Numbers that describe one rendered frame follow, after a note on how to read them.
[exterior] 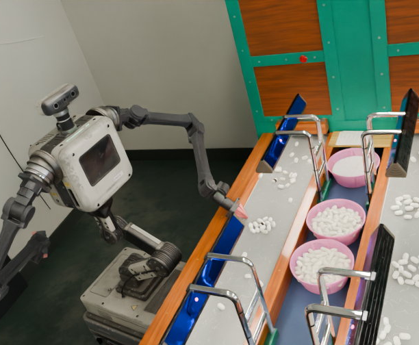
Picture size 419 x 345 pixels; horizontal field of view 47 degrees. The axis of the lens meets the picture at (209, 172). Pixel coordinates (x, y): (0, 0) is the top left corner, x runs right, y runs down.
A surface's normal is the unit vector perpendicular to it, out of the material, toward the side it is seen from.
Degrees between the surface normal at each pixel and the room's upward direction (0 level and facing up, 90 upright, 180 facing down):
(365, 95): 90
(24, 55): 90
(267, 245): 0
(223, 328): 0
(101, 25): 90
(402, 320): 0
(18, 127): 90
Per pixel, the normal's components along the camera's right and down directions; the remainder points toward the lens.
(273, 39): -0.40, 0.59
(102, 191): 0.82, 0.11
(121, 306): -0.26, -0.80
